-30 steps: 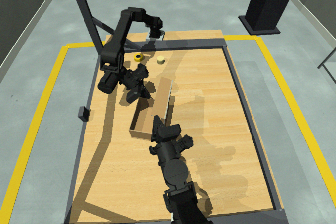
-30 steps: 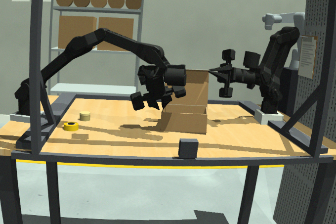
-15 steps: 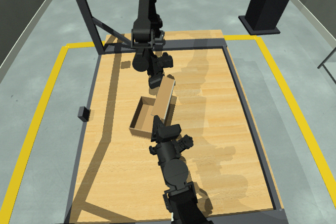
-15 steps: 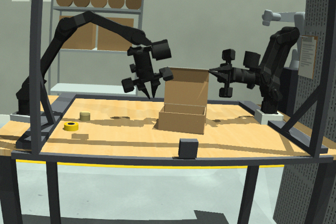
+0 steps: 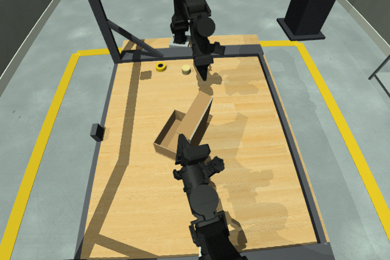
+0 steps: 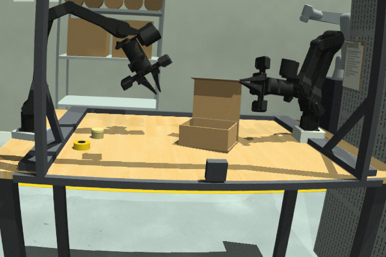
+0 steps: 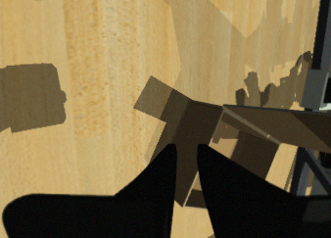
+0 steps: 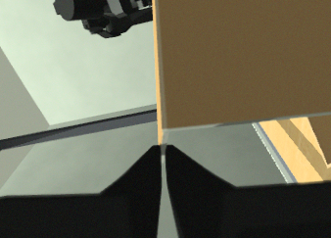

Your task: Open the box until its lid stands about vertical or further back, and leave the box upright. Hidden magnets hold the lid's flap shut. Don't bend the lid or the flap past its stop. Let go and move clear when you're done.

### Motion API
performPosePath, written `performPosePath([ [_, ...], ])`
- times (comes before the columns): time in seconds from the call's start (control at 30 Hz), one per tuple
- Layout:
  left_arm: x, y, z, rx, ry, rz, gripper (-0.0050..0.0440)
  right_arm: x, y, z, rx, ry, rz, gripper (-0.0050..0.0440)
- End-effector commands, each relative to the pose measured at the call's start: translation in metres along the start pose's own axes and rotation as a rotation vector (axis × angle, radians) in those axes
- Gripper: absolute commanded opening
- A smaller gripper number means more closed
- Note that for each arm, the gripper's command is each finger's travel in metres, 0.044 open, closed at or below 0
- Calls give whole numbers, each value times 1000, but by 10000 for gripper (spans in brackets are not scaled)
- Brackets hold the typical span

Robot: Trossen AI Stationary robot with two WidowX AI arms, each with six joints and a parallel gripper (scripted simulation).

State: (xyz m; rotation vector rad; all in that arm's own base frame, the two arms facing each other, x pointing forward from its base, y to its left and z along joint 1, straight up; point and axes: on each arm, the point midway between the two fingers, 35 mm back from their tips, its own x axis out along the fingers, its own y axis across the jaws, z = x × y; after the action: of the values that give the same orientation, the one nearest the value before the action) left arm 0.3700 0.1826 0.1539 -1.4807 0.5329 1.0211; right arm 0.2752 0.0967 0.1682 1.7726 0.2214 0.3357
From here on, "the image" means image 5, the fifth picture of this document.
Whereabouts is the yellow roll of tape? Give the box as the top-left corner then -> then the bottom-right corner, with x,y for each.
155,62 -> 166,72

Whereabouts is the brown cardboard box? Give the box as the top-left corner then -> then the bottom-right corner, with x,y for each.
155,91 -> 213,161

